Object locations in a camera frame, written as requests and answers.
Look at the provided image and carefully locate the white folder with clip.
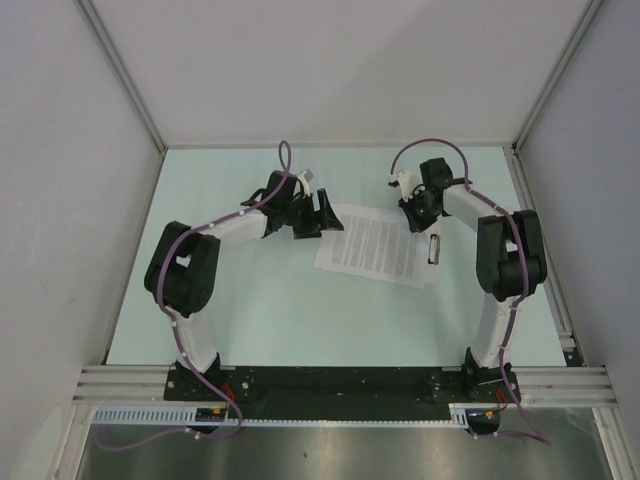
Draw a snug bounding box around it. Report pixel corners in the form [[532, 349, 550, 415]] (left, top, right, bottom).
[[319, 202, 446, 290]]

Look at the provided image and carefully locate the metal folder clip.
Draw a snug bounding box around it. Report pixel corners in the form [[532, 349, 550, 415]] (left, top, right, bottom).
[[427, 234, 441, 265]]

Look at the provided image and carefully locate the aluminium front rail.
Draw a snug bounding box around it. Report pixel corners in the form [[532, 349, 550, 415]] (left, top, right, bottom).
[[72, 365, 618, 408]]

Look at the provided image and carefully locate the left aluminium corner post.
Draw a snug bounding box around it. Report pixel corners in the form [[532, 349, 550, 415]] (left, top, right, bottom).
[[73, 0, 168, 157]]

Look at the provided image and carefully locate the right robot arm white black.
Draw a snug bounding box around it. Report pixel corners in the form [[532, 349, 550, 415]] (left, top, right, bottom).
[[389, 158, 547, 401]]

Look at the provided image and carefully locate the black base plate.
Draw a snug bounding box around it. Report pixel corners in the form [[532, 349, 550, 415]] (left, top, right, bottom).
[[164, 363, 520, 403]]

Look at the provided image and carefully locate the aluminium corner post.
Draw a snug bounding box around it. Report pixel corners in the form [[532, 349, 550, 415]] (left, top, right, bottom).
[[511, 0, 608, 155], [73, 0, 168, 157]]

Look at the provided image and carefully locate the right aluminium side rail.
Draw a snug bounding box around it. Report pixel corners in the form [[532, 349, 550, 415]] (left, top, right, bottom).
[[502, 145, 586, 367]]

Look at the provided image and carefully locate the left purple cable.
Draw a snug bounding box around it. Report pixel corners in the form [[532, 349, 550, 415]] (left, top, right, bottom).
[[94, 139, 316, 452]]

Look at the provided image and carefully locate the right aluminium corner post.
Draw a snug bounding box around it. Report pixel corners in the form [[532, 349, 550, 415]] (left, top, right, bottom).
[[511, 0, 608, 155]]

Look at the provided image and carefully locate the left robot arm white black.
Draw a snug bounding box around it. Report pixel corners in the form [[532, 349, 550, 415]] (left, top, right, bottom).
[[144, 170, 344, 400]]

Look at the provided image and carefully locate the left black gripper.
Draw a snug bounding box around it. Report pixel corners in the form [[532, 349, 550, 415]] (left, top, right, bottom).
[[280, 189, 342, 240]]

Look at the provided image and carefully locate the white slotted cable duct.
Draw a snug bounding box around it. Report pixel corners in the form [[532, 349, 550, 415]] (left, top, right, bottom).
[[93, 405, 468, 429]]

